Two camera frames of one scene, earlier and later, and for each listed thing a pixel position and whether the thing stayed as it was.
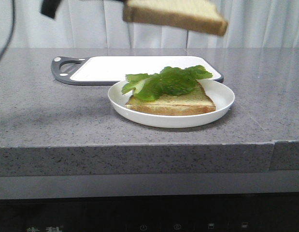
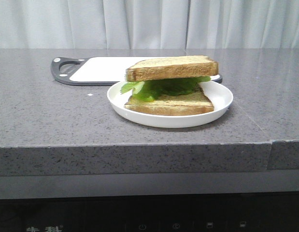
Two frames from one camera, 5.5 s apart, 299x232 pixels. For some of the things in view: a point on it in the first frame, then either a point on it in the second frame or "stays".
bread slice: (199, 15) → (174, 67)
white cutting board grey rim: (112, 70) stays
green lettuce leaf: (169, 81) stays
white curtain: (101, 24) stays
